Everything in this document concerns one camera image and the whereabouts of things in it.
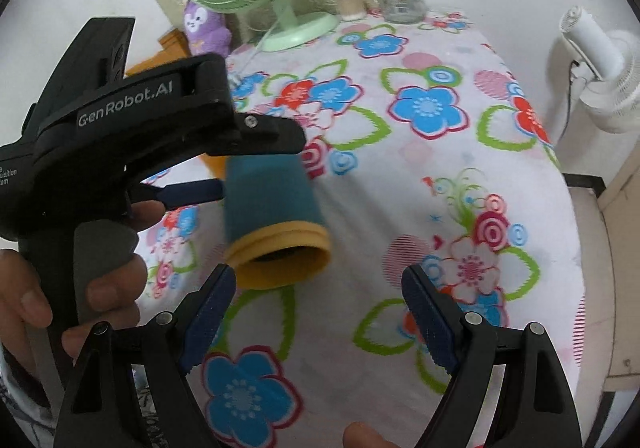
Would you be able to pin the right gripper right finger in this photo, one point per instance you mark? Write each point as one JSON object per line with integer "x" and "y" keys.
{"x": 464, "y": 344}

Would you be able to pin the orange plastic cup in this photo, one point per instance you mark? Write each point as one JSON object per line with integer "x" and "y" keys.
{"x": 216, "y": 165}

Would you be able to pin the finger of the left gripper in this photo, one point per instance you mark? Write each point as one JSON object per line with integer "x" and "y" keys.
{"x": 267, "y": 135}
{"x": 174, "y": 196}

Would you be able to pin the floral tablecloth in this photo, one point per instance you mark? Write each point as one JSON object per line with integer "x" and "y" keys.
{"x": 421, "y": 149}

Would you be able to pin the teal cup with yellow rim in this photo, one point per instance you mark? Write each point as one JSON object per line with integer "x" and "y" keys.
{"x": 275, "y": 232}

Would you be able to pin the person's right hand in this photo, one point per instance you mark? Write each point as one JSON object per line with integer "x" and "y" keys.
{"x": 361, "y": 435}

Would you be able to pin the purple plush bunny toy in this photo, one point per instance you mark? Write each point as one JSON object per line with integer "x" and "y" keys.
{"x": 206, "y": 31}

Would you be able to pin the cotton swab container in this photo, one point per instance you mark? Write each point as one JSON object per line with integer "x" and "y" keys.
{"x": 351, "y": 10}

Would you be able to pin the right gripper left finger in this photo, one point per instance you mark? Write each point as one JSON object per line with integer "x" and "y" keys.
{"x": 178, "y": 341}

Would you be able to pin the wooden chair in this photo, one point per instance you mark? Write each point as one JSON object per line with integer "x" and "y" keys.
{"x": 174, "y": 47}

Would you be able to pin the white floor fan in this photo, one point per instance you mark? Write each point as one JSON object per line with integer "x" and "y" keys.
{"x": 605, "y": 79}

